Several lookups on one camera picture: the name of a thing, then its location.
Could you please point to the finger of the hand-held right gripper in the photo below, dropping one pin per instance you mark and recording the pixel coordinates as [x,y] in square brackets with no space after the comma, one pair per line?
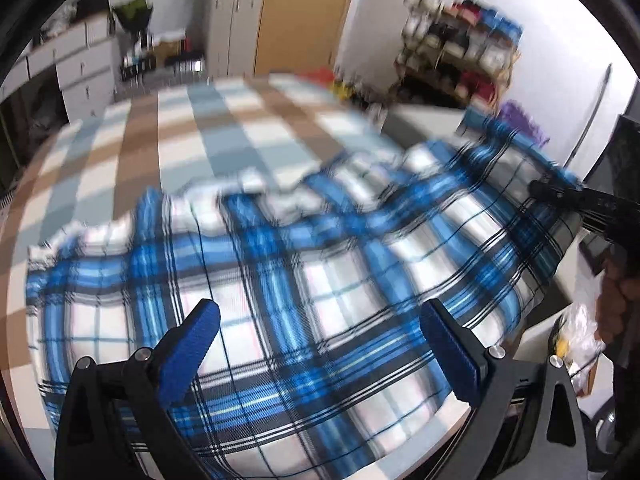
[565,192]

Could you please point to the red orange plastic bag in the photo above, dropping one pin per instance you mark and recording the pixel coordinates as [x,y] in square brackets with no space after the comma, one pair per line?
[322,76]

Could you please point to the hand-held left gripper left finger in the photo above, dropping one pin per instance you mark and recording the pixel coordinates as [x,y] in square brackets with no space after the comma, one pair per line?
[187,355]

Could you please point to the blue white plaid shirt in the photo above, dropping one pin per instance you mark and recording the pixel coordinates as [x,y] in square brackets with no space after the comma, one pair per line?
[325,285]

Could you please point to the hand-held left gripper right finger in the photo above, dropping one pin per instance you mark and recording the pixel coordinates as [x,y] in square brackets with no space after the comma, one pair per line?
[455,355]

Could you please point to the dark green wrapped bouquet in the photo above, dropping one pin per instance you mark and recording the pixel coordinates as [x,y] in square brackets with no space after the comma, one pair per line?
[132,15]

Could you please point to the purple plastic bag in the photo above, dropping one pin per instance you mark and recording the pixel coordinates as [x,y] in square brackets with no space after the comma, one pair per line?
[522,122]

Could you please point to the wooden shoe rack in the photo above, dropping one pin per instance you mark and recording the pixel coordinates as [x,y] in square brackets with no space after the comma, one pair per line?
[505,72]

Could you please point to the group of shoes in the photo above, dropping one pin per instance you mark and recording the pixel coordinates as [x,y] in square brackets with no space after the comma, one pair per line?
[460,35]

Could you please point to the clear plastic bag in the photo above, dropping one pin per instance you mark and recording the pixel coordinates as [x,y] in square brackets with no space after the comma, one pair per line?
[577,335]

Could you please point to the brown cardboard box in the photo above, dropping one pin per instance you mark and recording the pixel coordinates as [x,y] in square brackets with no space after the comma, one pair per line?
[166,52]

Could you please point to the person's right hand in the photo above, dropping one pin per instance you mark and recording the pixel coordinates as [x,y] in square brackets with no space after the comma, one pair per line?
[617,300]

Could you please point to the wooden door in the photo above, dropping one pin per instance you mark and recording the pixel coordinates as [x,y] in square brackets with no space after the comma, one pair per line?
[305,15]

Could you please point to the pair of yellow shoes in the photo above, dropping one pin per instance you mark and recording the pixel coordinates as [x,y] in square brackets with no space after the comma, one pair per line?
[344,89]

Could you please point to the white desk with drawers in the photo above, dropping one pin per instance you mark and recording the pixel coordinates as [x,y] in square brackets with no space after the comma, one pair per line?
[80,70]

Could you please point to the black flat box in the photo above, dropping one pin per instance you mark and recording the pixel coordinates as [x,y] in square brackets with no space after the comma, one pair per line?
[185,57]

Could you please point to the silver ribbed suitcase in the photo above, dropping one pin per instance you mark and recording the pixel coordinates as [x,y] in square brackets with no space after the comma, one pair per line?
[160,75]

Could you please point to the white upright suitcase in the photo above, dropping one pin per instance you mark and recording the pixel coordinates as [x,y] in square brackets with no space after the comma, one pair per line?
[234,30]

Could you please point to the grey mop pole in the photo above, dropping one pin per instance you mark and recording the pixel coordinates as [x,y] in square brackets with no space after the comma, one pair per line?
[592,110]

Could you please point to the black speckled panel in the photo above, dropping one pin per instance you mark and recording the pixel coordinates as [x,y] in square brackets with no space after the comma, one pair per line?
[617,155]

